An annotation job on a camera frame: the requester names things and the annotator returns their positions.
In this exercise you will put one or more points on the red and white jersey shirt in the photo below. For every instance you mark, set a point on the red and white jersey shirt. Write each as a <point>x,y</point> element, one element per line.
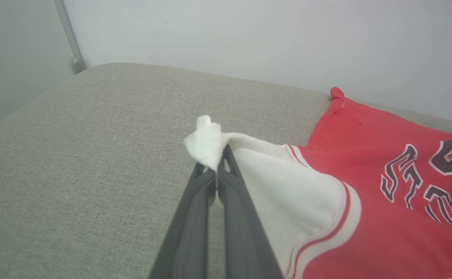
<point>365,201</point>

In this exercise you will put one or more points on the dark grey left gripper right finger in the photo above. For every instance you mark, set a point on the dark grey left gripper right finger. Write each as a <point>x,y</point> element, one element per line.
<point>245,236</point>

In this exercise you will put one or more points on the grey metal wall pipe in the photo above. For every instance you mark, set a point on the grey metal wall pipe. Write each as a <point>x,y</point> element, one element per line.
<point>70,37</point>

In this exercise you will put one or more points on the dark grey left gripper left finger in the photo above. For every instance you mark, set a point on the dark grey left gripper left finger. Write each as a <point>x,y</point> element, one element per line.
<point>189,236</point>

